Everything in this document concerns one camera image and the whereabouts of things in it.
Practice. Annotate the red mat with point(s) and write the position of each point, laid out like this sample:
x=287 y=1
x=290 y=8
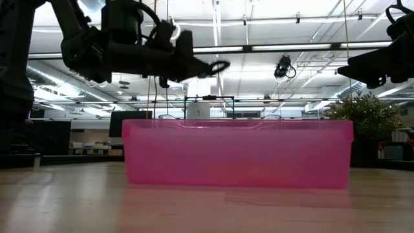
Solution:
x=226 y=155

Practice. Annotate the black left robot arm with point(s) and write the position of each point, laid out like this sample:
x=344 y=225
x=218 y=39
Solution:
x=16 y=48

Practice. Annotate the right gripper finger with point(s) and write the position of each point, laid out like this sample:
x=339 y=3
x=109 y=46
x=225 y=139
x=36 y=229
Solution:
x=375 y=58
x=372 y=76

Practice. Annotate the black monitor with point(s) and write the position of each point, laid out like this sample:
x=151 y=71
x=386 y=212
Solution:
x=129 y=124

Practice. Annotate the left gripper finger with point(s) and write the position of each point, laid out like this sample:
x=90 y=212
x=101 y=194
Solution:
x=202 y=75
x=200 y=66

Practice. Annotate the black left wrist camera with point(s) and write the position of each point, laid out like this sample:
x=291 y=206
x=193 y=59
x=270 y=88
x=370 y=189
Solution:
x=123 y=19

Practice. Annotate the black overhead camera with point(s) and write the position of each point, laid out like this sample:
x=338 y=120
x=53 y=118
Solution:
x=283 y=66

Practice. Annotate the green potted plant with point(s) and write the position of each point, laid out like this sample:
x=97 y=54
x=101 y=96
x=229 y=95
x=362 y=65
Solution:
x=362 y=119

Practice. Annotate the distant black frame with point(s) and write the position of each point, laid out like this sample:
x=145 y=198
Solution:
x=209 y=97

